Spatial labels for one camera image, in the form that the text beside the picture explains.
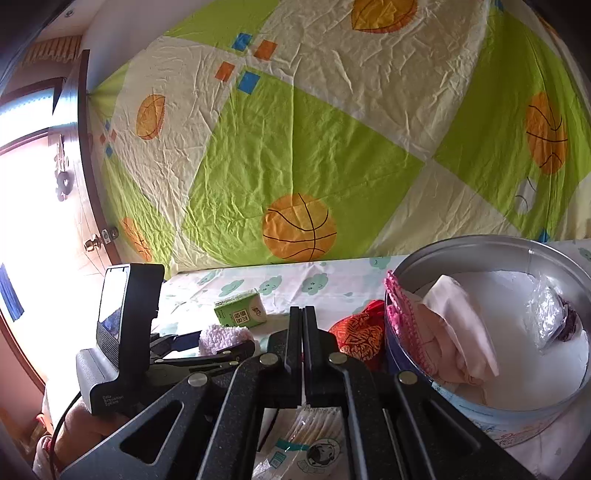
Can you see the person's left forearm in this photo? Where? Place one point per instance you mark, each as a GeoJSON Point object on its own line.
{"type": "Point", "coordinates": [92, 434]}

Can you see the basketball print sheet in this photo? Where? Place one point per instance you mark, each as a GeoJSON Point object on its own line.
{"type": "Point", "coordinates": [300, 138]}

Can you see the cloud print tablecloth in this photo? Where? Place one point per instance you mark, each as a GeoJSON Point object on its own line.
{"type": "Point", "coordinates": [323, 281]}

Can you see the brass door knob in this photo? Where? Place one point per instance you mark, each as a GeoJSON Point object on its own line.
{"type": "Point", "coordinates": [92, 242]}

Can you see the dark purple item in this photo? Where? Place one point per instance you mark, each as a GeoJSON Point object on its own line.
{"type": "Point", "coordinates": [551, 318]}

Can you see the red embroidered pouch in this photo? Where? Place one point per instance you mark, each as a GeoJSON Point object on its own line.
{"type": "Point", "coordinates": [360, 327]}

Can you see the metal door latch plate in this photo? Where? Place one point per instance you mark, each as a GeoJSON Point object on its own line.
{"type": "Point", "coordinates": [111, 234]}

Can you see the pink crochet piece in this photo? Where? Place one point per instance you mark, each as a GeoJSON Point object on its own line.
{"type": "Point", "coordinates": [397, 309]}

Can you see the pale pink cloth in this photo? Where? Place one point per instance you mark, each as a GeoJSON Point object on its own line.
{"type": "Point", "coordinates": [457, 332]}

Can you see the round blue cookie tin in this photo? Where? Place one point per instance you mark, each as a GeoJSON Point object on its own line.
{"type": "Point", "coordinates": [503, 383]}

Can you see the pink fluffy sock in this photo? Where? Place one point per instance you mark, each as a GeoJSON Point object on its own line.
{"type": "Point", "coordinates": [221, 334]}

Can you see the green packet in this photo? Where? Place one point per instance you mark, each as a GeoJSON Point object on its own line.
{"type": "Point", "coordinates": [240, 311]}

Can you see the dark door hook ornament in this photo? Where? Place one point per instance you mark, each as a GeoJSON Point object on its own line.
{"type": "Point", "coordinates": [63, 182]}

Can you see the white wipes packet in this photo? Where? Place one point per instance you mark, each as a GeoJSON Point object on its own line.
{"type": "Point", "coordinates": [304, 443]}

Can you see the orange striped valance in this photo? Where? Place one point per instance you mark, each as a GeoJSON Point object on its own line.
{"type": "Point", "coordinates": [51, 50]}

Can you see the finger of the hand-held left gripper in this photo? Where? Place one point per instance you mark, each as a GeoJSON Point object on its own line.
{"type": "Point", "coordinates": [207, 362]}
{"type": "Point", "coordinates": [182, 341]}

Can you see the blue hanging cloth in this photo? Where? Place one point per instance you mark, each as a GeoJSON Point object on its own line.
{"type": "Point", "coordinates": [10, 290]}

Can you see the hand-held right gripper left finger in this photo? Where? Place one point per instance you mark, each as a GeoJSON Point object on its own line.
{"type": "Point", "coordinates": [286, 369]}

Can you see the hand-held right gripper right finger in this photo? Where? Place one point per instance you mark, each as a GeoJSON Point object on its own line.
{"type": "Point", "coordinates": [318, 369]}

